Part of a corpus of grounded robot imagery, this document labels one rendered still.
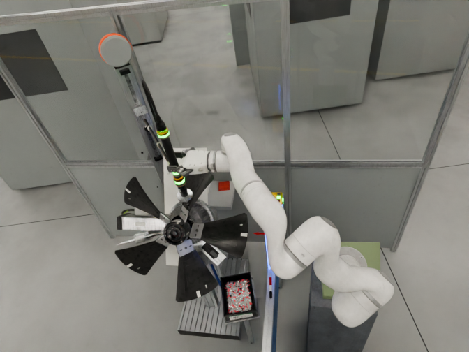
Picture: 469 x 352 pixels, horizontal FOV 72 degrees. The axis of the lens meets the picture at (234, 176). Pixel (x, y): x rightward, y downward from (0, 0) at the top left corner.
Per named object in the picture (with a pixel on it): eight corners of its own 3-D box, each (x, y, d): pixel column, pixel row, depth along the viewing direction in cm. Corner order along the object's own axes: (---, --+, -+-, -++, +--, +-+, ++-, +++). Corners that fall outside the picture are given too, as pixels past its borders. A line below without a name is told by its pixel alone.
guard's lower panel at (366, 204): (110, 232, 318) (65, 164, 255) (396, 245, 269) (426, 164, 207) (109, 235, 316) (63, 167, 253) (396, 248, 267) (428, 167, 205)
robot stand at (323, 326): (350, 327, 233) (372, 257, 169) (352, 374, 213) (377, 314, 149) (308, 320, 240) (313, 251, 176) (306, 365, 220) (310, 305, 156)
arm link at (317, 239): (351, 299, 126) (383, 272, 124) (370, 325, 116) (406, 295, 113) (273, 237, 101) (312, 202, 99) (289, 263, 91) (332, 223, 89)
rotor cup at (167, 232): (166, 218, 173) (155, 223, 160) (191, 211, 170) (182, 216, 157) (174, 244, 173) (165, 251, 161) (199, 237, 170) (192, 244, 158)
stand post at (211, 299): (209, 305, 258) (182, 239, 195) (220, 306, 257) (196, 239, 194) (208, 311, 255) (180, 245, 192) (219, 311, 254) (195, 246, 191)
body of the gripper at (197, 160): (211, 177, 128) (184, 177, 130) (216, 159, 135) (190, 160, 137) (208, 163, 123) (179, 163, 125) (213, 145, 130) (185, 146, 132)
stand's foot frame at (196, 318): (197, 260, 289) (195, 255, 283) (249, 264, 280) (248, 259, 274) (179, 334, 245) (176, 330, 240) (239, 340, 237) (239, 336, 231)
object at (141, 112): (137, 119, 188) (131, 107, 182) (148, 115, 190) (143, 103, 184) (141, 128, 181) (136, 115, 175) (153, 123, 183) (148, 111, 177)
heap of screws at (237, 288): (224, 285, 181) (222, 281, 178) (248, 280, 180) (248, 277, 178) (227, 319, 167) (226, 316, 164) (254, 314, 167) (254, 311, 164)
